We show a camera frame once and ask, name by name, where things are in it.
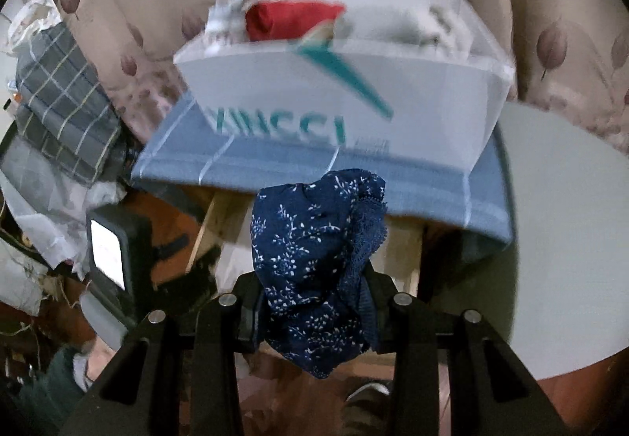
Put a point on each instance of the red underwear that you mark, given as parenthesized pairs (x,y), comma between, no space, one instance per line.
(285,20)

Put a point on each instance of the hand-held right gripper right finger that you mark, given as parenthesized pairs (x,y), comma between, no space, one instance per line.
(383,318)

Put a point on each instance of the person's shoe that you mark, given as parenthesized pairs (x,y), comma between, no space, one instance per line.
(366,404)

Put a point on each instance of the person's left forearm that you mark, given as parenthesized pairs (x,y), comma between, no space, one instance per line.
(49,392)

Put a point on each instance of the white round table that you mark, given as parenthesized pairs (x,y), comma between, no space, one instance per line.
(565,244)

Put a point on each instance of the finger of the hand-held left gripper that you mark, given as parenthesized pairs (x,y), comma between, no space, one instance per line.
(172,248)

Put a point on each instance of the wooden nightstand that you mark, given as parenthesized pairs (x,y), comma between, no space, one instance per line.
(155,205)

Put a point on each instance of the grey plaid bedding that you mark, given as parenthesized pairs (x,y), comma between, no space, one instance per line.
(59,97)

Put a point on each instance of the white shoe box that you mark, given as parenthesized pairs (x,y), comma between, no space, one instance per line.
(432,111)

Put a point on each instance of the navy floral underwear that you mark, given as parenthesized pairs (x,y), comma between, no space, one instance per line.
(304,259)

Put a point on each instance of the blue checked cloth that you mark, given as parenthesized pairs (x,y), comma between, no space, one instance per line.
(221,161)

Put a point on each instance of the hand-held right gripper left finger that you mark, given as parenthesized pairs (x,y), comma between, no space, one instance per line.
(248,318)

